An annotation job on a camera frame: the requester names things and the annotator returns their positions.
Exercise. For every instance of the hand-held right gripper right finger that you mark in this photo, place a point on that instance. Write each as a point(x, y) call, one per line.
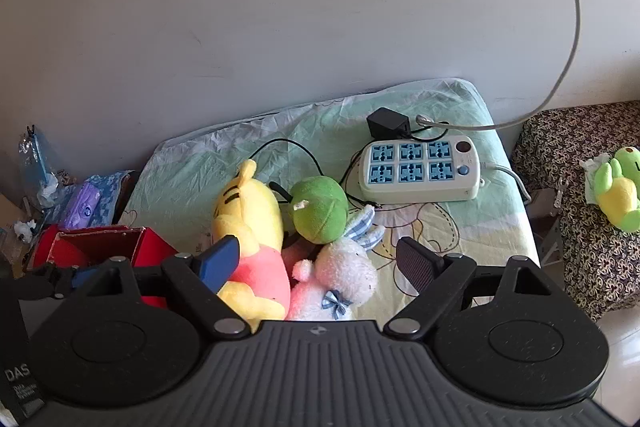
point(415, 267)

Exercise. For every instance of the blue plastic bag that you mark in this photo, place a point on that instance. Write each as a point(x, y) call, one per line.
point(35, 162)

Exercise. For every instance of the purple tissue pack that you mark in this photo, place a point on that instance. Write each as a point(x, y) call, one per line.
point(80, 207)

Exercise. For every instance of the yellow plush tiger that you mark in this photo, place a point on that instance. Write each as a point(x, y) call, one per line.
point(245, 212)

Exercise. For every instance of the red cardboard box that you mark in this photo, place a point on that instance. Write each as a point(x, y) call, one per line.
point(155, 252)

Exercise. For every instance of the green plush frog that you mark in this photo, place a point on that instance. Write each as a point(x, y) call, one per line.
point(620, 197)

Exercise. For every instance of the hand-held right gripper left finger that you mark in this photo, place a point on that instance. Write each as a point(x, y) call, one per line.
point(220, 264)

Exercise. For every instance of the white plush rabbit blue bow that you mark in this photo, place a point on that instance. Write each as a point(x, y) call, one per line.
point(345, 272)

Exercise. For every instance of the black power adapter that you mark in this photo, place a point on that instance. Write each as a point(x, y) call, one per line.
point(387, 124)

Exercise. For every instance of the white power strip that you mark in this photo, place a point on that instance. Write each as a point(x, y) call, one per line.
point(415, 187)

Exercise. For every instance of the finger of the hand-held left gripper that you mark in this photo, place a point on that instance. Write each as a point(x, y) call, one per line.
point(60, 279)

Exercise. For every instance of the brown floral sofa cover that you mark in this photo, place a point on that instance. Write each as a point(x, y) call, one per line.
point(590, 232)

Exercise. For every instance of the green plush ball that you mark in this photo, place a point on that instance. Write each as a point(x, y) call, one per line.
point(320, 212)

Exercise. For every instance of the pinkish brown plush bear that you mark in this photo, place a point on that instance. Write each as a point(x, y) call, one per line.
point(295, 253)

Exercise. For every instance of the white crumpled paper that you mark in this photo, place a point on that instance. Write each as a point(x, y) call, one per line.
point(590, 172)

